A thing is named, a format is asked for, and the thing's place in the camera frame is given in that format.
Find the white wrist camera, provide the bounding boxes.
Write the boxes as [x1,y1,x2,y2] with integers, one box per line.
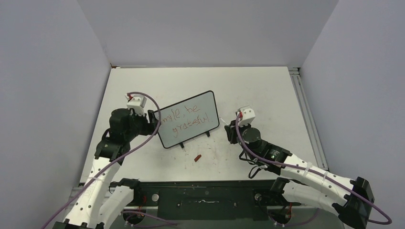
[125,94,147,116]
[236,106,256,127]

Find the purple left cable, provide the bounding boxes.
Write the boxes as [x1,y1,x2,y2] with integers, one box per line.
[40,92,178,229]

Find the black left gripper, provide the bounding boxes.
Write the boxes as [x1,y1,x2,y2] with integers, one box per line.
[125,108,160,141]

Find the purple cable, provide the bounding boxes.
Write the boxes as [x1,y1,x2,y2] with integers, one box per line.
[234,114,392,227]
[40,92,178,229]

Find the black base frame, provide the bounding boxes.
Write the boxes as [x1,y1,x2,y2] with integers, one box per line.
[128,180,290,221]

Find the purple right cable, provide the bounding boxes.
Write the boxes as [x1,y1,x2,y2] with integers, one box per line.
[234,114,392,227]

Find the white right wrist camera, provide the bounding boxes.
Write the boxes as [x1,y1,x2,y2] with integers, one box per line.
[236,106,256,127]

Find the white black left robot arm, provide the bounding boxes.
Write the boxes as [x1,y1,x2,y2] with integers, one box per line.
[53,108,160,229]

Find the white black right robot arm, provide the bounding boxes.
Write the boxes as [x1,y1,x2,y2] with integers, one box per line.
[224,121,374,229]

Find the black framed whiteboard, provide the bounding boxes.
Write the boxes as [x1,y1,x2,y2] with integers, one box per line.
[155,91,220,149]

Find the aluminium rail frame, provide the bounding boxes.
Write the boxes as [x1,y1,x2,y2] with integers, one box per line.
[288,67,329,170]

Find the red marker cap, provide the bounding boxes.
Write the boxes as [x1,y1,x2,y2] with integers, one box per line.
[194,154,202,162]

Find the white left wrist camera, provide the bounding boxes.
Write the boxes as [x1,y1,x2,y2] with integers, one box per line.
[125,94,147,116]

